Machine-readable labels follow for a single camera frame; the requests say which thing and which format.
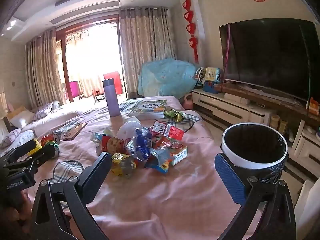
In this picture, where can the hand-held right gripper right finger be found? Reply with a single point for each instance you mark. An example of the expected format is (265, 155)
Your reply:
(230, 180)

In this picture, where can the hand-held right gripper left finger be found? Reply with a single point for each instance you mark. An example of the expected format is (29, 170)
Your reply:
(96, 177)

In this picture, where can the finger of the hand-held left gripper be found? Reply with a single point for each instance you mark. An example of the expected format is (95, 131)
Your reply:
(20, 148)
(42, 155)

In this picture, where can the white bin with black liner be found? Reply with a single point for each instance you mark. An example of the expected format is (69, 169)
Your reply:
(250, 164)

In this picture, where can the pile of snack wrappers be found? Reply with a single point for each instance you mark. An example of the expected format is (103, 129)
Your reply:
(120, 152)

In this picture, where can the green and white box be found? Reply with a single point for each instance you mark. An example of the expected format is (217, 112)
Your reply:
(180, 156)

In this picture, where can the white and red cigarette box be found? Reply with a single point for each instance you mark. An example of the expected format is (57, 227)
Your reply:
(160, 127)

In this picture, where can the person's left hand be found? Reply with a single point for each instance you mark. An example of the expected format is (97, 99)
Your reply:
(24, 200)

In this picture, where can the yellow plastic item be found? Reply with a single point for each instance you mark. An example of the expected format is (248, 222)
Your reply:
(38, 144)

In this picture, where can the red snack packet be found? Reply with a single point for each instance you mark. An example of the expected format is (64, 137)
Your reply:
(46, 140)

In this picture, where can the white pillow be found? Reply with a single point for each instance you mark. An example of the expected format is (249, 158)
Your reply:
(21, 118)

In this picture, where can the white duvet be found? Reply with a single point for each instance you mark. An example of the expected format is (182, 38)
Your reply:
(55, 122)

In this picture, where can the plaid pillow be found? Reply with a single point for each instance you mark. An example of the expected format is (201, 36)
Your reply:
(41, 112)

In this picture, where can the white spiky brush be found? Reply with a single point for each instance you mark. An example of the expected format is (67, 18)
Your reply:
(128, 127)

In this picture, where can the pink blanket with plaid print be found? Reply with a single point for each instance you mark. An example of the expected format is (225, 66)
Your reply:
(162, 200)

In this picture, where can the magenta chair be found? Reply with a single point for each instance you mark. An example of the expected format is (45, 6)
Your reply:
(74, 88)

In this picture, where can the white television cabinet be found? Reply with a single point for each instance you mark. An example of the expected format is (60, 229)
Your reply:
(225, 105)

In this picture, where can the gold foil wrapper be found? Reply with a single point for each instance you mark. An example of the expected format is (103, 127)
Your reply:
(180, 117)

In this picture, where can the purple thermos bottle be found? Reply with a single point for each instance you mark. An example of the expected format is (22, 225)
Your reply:
(111, 97)

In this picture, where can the beige patterned curtain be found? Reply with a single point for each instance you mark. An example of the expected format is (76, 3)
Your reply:
(41, 67)
(145, 42)

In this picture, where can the stack of books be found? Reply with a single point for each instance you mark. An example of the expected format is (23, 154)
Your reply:
(148, 107)

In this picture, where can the green snack wrapper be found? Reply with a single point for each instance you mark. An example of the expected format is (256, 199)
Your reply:
(172, 113)

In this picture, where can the pink kettlebell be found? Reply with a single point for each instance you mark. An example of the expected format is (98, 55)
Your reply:
(187, 101)

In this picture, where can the blue toy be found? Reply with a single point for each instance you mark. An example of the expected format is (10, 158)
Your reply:
(208, 86)

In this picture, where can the red chair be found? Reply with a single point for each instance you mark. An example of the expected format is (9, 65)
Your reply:
(113, 82)

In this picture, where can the yellow toy telephone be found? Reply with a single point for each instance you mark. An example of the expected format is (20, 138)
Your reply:
(211, 73)

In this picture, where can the red and yellow box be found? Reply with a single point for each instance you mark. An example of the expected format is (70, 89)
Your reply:
(313, 105)

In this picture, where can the light blue cloth cover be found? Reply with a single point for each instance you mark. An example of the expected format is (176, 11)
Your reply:
(165, 77)

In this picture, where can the black flat television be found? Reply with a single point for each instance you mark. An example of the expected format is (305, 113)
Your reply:
(267, 55)

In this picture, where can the red heart hanging decoration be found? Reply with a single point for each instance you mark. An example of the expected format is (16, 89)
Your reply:
(191, 27)

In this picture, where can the wooden balcony door frame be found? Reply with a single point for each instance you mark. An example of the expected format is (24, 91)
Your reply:
(65, 62)

